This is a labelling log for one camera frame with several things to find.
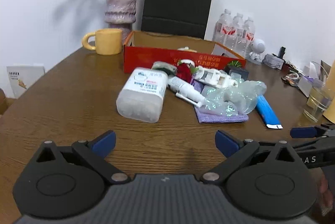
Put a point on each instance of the purple white small box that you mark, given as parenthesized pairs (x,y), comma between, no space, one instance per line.
(305,84)

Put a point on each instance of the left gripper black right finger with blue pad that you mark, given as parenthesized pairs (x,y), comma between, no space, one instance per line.
(265,180)

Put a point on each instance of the blue toothpaste tube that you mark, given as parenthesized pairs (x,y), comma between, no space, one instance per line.
(267,114)

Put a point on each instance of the snack packets pile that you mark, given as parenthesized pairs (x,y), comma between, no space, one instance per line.
(291,79)

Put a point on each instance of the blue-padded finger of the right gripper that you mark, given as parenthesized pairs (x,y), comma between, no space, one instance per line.
(313,132)

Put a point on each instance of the small white robot figurine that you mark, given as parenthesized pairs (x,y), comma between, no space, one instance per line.
(257,47)

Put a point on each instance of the red cardboard tray box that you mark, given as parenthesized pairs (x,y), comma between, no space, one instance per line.
(142,49)

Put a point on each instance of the water bottle pack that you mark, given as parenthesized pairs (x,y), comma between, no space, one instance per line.
(234,33)

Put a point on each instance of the white booklet on floor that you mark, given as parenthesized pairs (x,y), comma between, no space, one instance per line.
(22,77)

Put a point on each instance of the purple drawstring pouch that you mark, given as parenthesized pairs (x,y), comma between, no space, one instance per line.
(213,118)

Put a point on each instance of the starry night cloth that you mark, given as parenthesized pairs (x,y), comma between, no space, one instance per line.
(169,69)

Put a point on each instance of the grey small device box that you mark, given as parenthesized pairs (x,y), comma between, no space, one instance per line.
(273,61)

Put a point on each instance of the red artificial rose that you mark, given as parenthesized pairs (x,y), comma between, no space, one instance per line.
(186,70)

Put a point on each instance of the purple textured vase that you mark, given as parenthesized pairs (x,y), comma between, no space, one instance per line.
(121,14)

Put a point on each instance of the yellow white plush toy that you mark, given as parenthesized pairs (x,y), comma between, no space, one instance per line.
(187,49)

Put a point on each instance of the black paper bag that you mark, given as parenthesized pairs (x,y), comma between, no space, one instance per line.
(176,17)

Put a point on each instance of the white cotton swab container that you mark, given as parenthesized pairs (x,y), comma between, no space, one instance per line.
(142,96)

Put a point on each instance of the glass of yellow liquid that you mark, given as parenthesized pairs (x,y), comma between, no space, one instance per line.
(318,102)

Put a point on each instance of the person's right hand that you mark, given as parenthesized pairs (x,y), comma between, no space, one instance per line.
(325,196)

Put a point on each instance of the yellow ceramic mug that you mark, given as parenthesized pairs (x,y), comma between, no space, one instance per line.
(104,41)

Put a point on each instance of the iridescent plastic bag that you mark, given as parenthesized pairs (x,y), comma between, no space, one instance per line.
(233,100)

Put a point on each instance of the black cube box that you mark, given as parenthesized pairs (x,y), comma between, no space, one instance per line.
(229,69)

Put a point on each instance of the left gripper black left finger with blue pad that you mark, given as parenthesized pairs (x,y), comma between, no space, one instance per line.
(65,181)

